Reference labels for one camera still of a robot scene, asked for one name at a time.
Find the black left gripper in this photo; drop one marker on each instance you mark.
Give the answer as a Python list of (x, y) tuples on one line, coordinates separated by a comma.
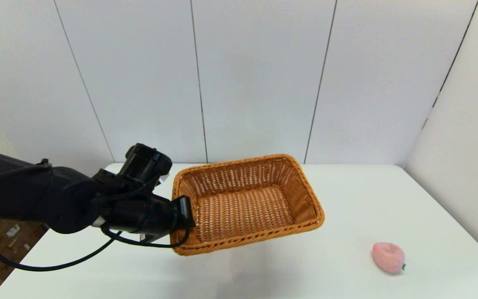
[(143, 214)]

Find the orange woven wicker basket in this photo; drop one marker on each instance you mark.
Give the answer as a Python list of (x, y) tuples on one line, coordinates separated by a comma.
[(243, 207)]

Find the pink plush peach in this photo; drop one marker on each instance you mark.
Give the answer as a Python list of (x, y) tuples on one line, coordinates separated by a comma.
[(387, 257)]

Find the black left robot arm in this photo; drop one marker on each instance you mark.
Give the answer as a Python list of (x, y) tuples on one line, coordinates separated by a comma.
[(27, 195)]

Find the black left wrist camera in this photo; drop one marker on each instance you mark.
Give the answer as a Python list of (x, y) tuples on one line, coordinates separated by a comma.
[(145, 164)]

